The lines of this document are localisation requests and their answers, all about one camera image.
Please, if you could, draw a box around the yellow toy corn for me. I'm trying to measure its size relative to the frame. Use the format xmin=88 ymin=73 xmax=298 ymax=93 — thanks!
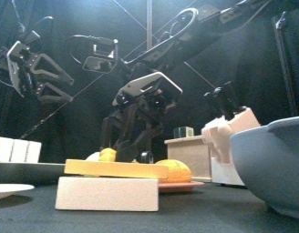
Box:
xmin=155 ymin=158 xmax=193 ymax=184

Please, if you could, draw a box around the orange toy bell pepper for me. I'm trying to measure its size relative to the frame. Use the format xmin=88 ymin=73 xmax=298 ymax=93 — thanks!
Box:
xmin=98 ymin=147 xmax=117 ymax=163

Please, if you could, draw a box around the yellow wooden board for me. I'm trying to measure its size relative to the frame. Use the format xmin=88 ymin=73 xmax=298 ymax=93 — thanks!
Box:
xmin=62 ymin=158 xmax=169 ymax=180

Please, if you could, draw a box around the green cube with white stripe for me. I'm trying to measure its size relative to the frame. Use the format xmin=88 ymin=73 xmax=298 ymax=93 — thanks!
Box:
xmin=172 ymin=126 xmax=196 ymax=139

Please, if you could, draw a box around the light wooden box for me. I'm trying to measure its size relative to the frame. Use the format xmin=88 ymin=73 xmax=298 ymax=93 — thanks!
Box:
xmin=164 ymin=135 xmax=213 ymax=183

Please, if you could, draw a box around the pink plastic tray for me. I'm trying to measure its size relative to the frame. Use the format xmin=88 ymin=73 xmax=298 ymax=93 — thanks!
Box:
xmin=156 ymin=180 xmax=205 ymax=194

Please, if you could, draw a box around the white rectangular block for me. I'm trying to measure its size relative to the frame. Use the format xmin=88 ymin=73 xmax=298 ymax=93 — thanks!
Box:
xmin=54 ymin=176 xmax=160 ymax=213

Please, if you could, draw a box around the white upright block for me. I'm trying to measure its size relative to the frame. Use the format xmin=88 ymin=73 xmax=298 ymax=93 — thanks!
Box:
xmin=9 ymin=138 xmax=30 ymax=163
xmin=25 ymin=140 xmax=42 ymax=164
xmin=0 ymin=136 xmax=15 ymax=163

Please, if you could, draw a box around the grey flat tray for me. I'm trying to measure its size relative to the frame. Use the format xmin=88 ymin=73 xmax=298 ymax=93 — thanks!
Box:
xmin=0 ymin=161 xmax=68 ymax=185

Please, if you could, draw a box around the white plate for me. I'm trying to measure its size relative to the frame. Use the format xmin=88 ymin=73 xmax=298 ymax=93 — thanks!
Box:
xmin=0 ymin=183 xmax=36 ymax=202

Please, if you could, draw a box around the light blue bowl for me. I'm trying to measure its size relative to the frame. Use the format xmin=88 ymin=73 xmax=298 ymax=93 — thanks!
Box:
xmin=228 ymin=115 xmax=299 ymax=220

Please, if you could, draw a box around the black right camera cable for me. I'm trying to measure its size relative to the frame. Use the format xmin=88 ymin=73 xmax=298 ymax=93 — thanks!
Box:
xmin=65 ymin=34 xmax=117 ymax=66

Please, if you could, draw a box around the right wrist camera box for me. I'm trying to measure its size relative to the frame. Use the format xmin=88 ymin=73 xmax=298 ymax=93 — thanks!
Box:
xmin=81 ymin=35 xmax=120 ymax=75

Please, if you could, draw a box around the black knife handle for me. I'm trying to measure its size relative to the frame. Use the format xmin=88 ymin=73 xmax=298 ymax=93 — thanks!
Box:
xmin=201 ymin=86 xmax=235 ymax=122
xmin=221 ymin=80 xmax=247 ymax=114

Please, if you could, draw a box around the vertical metal frame pole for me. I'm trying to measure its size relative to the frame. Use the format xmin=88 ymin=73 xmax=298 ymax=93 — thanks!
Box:
xmin=145 ymin=0 xmax=153 ymax=51

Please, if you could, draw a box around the black frame post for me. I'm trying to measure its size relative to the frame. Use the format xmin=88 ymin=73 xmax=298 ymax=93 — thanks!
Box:
xmin=271 ymin=11 xmax=298 ymax=117

